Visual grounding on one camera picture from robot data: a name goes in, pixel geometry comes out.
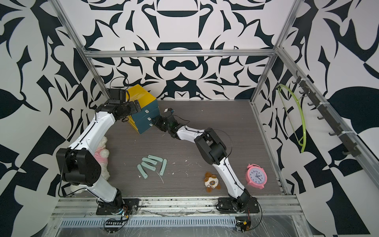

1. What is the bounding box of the teal drawer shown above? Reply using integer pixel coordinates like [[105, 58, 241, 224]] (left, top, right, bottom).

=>
[[135, 115, 160, 134], [132, 99, 159, 122]]

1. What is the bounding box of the mint folding knife top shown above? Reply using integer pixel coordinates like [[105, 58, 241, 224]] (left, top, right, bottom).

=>
[[148, 155, 163, 162]]

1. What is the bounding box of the mint folding knife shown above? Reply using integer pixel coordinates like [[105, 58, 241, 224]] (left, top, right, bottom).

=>
[[141, 162, 156, 171], [159, 159, 167, 176], [148, 155, 163, 162], [137, 164, 148, 179], [142, 158, 158, 166]]

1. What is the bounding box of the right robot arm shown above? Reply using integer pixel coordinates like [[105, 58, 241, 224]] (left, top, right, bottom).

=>
[[152, 110, 251, 212]]

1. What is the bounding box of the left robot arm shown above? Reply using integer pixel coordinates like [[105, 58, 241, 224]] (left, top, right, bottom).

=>
[[56, 100, 141, 209]]

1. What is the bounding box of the yellow drawer cabinet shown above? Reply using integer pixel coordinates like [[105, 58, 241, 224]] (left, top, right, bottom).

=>
[[127, 85, 156, 132]]

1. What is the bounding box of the white teddy bear pink shirt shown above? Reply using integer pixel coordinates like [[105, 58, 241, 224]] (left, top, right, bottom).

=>
[[69, 136, 111, 193]]

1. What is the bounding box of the brown white plush puppy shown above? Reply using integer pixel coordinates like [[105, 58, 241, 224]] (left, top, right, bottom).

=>
[[204, 172, 221, 193]]

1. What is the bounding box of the pink alarm clock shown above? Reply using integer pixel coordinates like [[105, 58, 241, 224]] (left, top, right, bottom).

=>
[[245, 164, 267, 189]]

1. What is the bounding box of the black hook rack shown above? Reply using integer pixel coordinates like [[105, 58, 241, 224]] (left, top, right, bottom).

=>
[[293, 71, 361, 157]]

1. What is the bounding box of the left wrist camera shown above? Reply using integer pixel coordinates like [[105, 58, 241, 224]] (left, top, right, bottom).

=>
[[109, 88, 129, 102]]

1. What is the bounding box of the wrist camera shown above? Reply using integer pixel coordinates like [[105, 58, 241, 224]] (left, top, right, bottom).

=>
[[109, 88, 129, 102], [163, 108, 174, 117]]

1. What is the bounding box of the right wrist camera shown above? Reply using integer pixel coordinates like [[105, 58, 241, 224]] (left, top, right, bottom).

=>
[[163, 108, 174, 117]]

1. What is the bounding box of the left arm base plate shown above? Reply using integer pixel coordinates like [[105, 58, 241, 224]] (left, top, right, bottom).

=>
[[96, 198, 140, 215]]

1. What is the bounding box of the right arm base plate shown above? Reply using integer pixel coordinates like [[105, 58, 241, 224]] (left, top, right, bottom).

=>
[[216, 196, 261, 214]]

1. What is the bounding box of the green bow on wall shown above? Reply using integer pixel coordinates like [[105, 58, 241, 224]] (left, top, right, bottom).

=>
[[276, 84, 307, 154]]

